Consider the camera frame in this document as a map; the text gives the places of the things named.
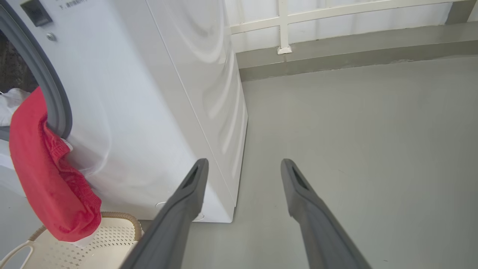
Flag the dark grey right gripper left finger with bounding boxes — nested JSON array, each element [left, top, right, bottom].
[[119, 158, 209, 269]]

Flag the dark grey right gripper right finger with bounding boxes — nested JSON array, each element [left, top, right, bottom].
[[280, 158, 371, 269]]

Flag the red and white garment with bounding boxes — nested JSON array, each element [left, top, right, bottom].
[[0, 87, 102, 242]]

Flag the cream perforated laundry basket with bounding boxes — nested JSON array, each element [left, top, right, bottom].
[[0, 212, 142, 269]]

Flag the white washing machine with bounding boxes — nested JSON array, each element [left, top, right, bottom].
[[0, 0, 249, 223]]

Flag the grey rubber door gasket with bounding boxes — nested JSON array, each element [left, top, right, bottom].
[[0, 4, 72, 139]]

